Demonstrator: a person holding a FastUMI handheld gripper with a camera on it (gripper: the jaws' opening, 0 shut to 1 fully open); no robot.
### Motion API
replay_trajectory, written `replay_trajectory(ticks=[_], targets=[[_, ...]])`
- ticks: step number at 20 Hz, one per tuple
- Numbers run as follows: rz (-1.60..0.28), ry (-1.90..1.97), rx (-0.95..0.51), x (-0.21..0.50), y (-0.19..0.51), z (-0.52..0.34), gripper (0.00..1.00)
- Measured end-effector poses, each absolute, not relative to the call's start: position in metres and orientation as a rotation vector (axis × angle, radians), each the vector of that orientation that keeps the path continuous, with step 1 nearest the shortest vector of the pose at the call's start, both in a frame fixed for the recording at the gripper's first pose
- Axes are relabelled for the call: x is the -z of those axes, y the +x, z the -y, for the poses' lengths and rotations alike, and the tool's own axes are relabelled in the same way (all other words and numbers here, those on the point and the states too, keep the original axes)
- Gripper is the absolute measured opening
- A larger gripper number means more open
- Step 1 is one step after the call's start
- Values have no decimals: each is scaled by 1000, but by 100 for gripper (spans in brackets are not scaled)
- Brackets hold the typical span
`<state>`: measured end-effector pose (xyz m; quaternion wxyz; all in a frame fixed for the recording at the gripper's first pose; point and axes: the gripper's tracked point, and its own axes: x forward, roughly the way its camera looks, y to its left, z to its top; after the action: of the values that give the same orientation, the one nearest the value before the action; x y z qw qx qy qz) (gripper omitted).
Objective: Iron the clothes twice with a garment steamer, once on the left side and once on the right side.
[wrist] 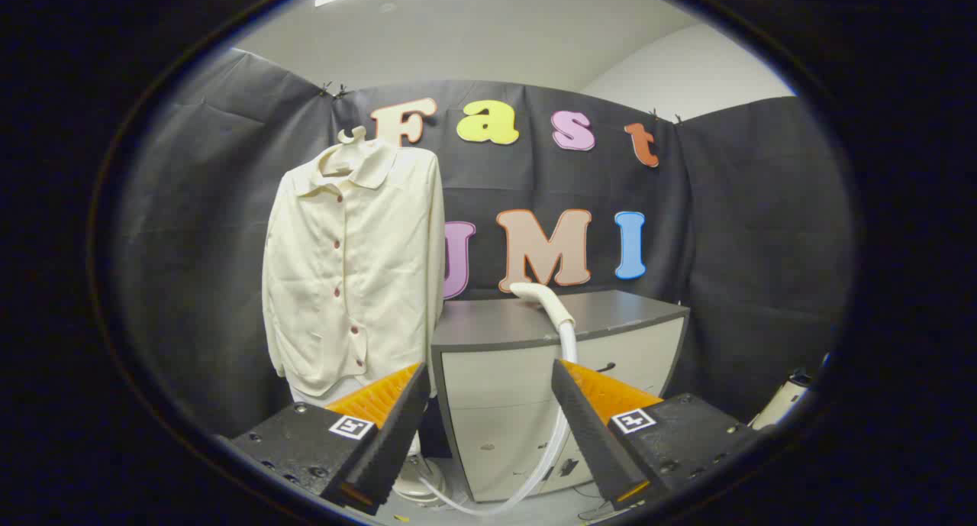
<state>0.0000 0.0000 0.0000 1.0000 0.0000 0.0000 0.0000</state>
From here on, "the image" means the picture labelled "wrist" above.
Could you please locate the cream button shirt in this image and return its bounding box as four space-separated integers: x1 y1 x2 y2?
262 138 446 399

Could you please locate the white garment steamer head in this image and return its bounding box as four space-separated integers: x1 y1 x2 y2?
509 282 575 328

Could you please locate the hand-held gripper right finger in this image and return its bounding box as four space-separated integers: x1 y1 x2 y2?
551 358 764 511

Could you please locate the grey and white cabinet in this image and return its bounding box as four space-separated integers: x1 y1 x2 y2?
430 289 692 504

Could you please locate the black backdrop cloth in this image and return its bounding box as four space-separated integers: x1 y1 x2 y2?
114 47 852 439

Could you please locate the white clothes hanger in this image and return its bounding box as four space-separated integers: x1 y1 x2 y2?
321 126 371 177

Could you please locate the white and black device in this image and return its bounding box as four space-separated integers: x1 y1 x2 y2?
748 369 814 431

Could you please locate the white garment steamer base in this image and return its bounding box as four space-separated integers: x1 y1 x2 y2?
393 433 459 505

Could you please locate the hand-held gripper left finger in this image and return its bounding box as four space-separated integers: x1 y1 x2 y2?
218 362 432 516

